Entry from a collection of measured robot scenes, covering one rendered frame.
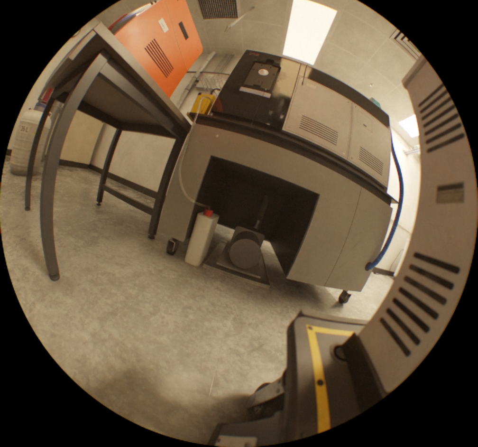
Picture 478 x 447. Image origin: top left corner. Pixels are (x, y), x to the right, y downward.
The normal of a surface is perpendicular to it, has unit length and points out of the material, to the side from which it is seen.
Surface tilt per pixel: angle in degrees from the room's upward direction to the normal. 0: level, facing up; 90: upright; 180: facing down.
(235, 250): 90
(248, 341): 0
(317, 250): 90
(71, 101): 90
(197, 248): 90
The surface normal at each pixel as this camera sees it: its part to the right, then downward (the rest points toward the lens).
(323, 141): -0.07, 0.05
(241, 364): 0.33, -0.94
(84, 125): 0.94, 0.33
